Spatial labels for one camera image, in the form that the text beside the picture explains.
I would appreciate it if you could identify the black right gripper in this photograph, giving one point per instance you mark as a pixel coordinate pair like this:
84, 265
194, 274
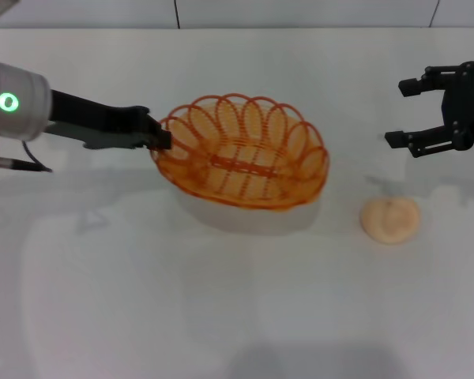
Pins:
468, 106

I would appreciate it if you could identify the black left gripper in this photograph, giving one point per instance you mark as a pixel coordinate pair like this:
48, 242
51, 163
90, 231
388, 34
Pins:
98, 122

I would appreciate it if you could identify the orange woven plastic basket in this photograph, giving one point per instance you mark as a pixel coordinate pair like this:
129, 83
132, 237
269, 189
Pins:
245, 166

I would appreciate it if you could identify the pale round bread bun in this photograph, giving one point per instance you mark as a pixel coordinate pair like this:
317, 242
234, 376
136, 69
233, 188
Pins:
391, 221

